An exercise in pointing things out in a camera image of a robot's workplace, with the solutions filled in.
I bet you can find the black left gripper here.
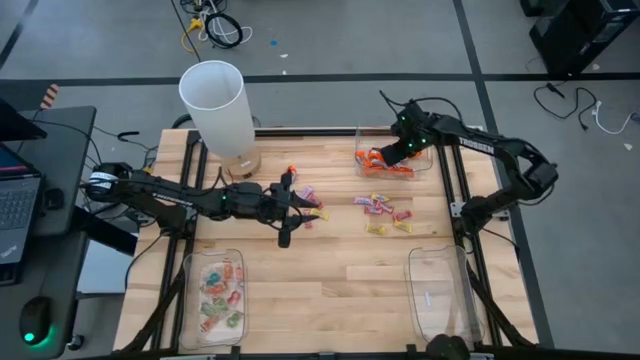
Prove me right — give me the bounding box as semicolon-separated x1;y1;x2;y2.
249;172;322;250

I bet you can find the red candy packets right pile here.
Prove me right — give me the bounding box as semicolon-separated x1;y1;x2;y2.
114;127;539;360

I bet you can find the clear plastic bin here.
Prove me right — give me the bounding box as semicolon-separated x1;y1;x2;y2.
179;248;250;351
354;122;435;181
403;244;485;346

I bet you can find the white shade wooden base lamp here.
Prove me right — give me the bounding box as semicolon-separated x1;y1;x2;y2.
177;59;263;180

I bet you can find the person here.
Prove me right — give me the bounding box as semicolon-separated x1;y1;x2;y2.
424;333;472;360

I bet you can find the grey panel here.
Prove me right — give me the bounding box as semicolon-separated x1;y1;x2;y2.
77;239;132;295

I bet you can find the black computer tower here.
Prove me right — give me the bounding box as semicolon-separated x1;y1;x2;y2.
528;0;640;76

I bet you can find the black desk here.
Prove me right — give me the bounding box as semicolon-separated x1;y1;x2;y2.
0;104;139;360

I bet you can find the small black desk device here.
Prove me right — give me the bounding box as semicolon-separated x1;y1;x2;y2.
43;187;65;211

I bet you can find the orange black striped block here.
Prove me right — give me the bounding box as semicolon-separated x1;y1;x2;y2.
39;83;60;110

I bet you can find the grey laptop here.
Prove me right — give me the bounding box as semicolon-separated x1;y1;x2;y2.
0;142;45;266

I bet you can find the black computer mouse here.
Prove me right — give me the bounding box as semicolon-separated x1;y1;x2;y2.
18;295;52;347

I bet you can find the black monitor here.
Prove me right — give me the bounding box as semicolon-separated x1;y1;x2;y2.
0;97;49;142

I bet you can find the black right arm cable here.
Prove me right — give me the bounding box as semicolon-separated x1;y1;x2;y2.
378;89;465;124

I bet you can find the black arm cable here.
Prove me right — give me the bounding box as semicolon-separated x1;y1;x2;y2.
213;166;241;194
378;89;465;124

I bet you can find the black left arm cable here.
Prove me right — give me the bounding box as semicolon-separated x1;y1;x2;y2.
213;166;241;194

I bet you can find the black floor cable with plug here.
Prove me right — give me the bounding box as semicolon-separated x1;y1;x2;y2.
532;82;599;132

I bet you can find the black cable coil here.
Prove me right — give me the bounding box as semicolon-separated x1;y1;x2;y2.
203;10;245;50

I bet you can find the white floor cable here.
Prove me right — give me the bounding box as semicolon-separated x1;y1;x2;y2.
591;99;640;136

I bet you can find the yellow plug cable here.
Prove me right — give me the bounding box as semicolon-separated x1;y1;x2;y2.
180;17;205;54

